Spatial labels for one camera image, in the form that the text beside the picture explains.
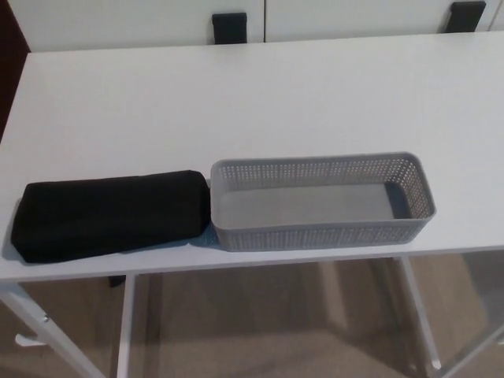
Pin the black fabric pencil case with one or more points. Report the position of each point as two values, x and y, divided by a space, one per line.
106 214

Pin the grey perforated plastic basket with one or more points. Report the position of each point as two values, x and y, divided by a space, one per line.
315 202

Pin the white table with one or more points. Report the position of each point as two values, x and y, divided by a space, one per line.
252 98

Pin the white cabinet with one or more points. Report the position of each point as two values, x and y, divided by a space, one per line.
252 19

